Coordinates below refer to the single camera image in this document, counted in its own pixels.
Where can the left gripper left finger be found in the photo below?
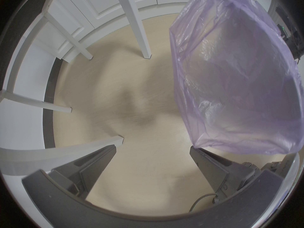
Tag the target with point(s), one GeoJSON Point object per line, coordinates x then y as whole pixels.
{"type": "Point", "coordinates": [95, 167]}

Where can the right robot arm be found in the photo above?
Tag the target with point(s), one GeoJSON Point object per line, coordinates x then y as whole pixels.
{"type": "Point", "coordinates": [292, 41]}

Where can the white wardrobe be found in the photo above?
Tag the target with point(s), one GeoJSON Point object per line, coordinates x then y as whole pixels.
{"type": "Point", "coordinates": [106, 3]}

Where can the white chair dark grey seat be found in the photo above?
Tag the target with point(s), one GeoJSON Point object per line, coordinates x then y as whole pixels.
{"type": "Point", "coordinates": [140, 32]}

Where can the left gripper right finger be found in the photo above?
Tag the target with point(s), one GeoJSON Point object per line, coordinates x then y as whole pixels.
{"type": "Point", "coordinates": [213, 170]}

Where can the purple plastic bag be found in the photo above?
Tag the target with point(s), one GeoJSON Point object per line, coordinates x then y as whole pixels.
{"type": "Point", "coordinates": [213, 115]}

